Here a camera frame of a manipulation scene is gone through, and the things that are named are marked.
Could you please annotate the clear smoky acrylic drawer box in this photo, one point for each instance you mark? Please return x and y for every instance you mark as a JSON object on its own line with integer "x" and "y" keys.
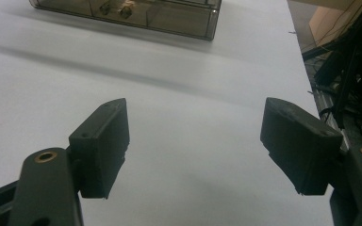
{"x": 144, "y": 15}

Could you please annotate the small gold earrings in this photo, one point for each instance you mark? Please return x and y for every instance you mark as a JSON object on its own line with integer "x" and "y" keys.
{"x": 119, "y": 9}

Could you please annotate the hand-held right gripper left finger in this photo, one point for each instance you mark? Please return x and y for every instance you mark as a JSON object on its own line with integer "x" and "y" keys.
{"x": 102, "y": 147}

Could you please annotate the cardboard box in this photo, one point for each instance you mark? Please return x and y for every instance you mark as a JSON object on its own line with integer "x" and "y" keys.
{"x": 326, "y": 22}

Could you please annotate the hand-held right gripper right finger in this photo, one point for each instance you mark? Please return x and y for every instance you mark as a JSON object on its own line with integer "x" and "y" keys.
{"x": 298, "y": 141}

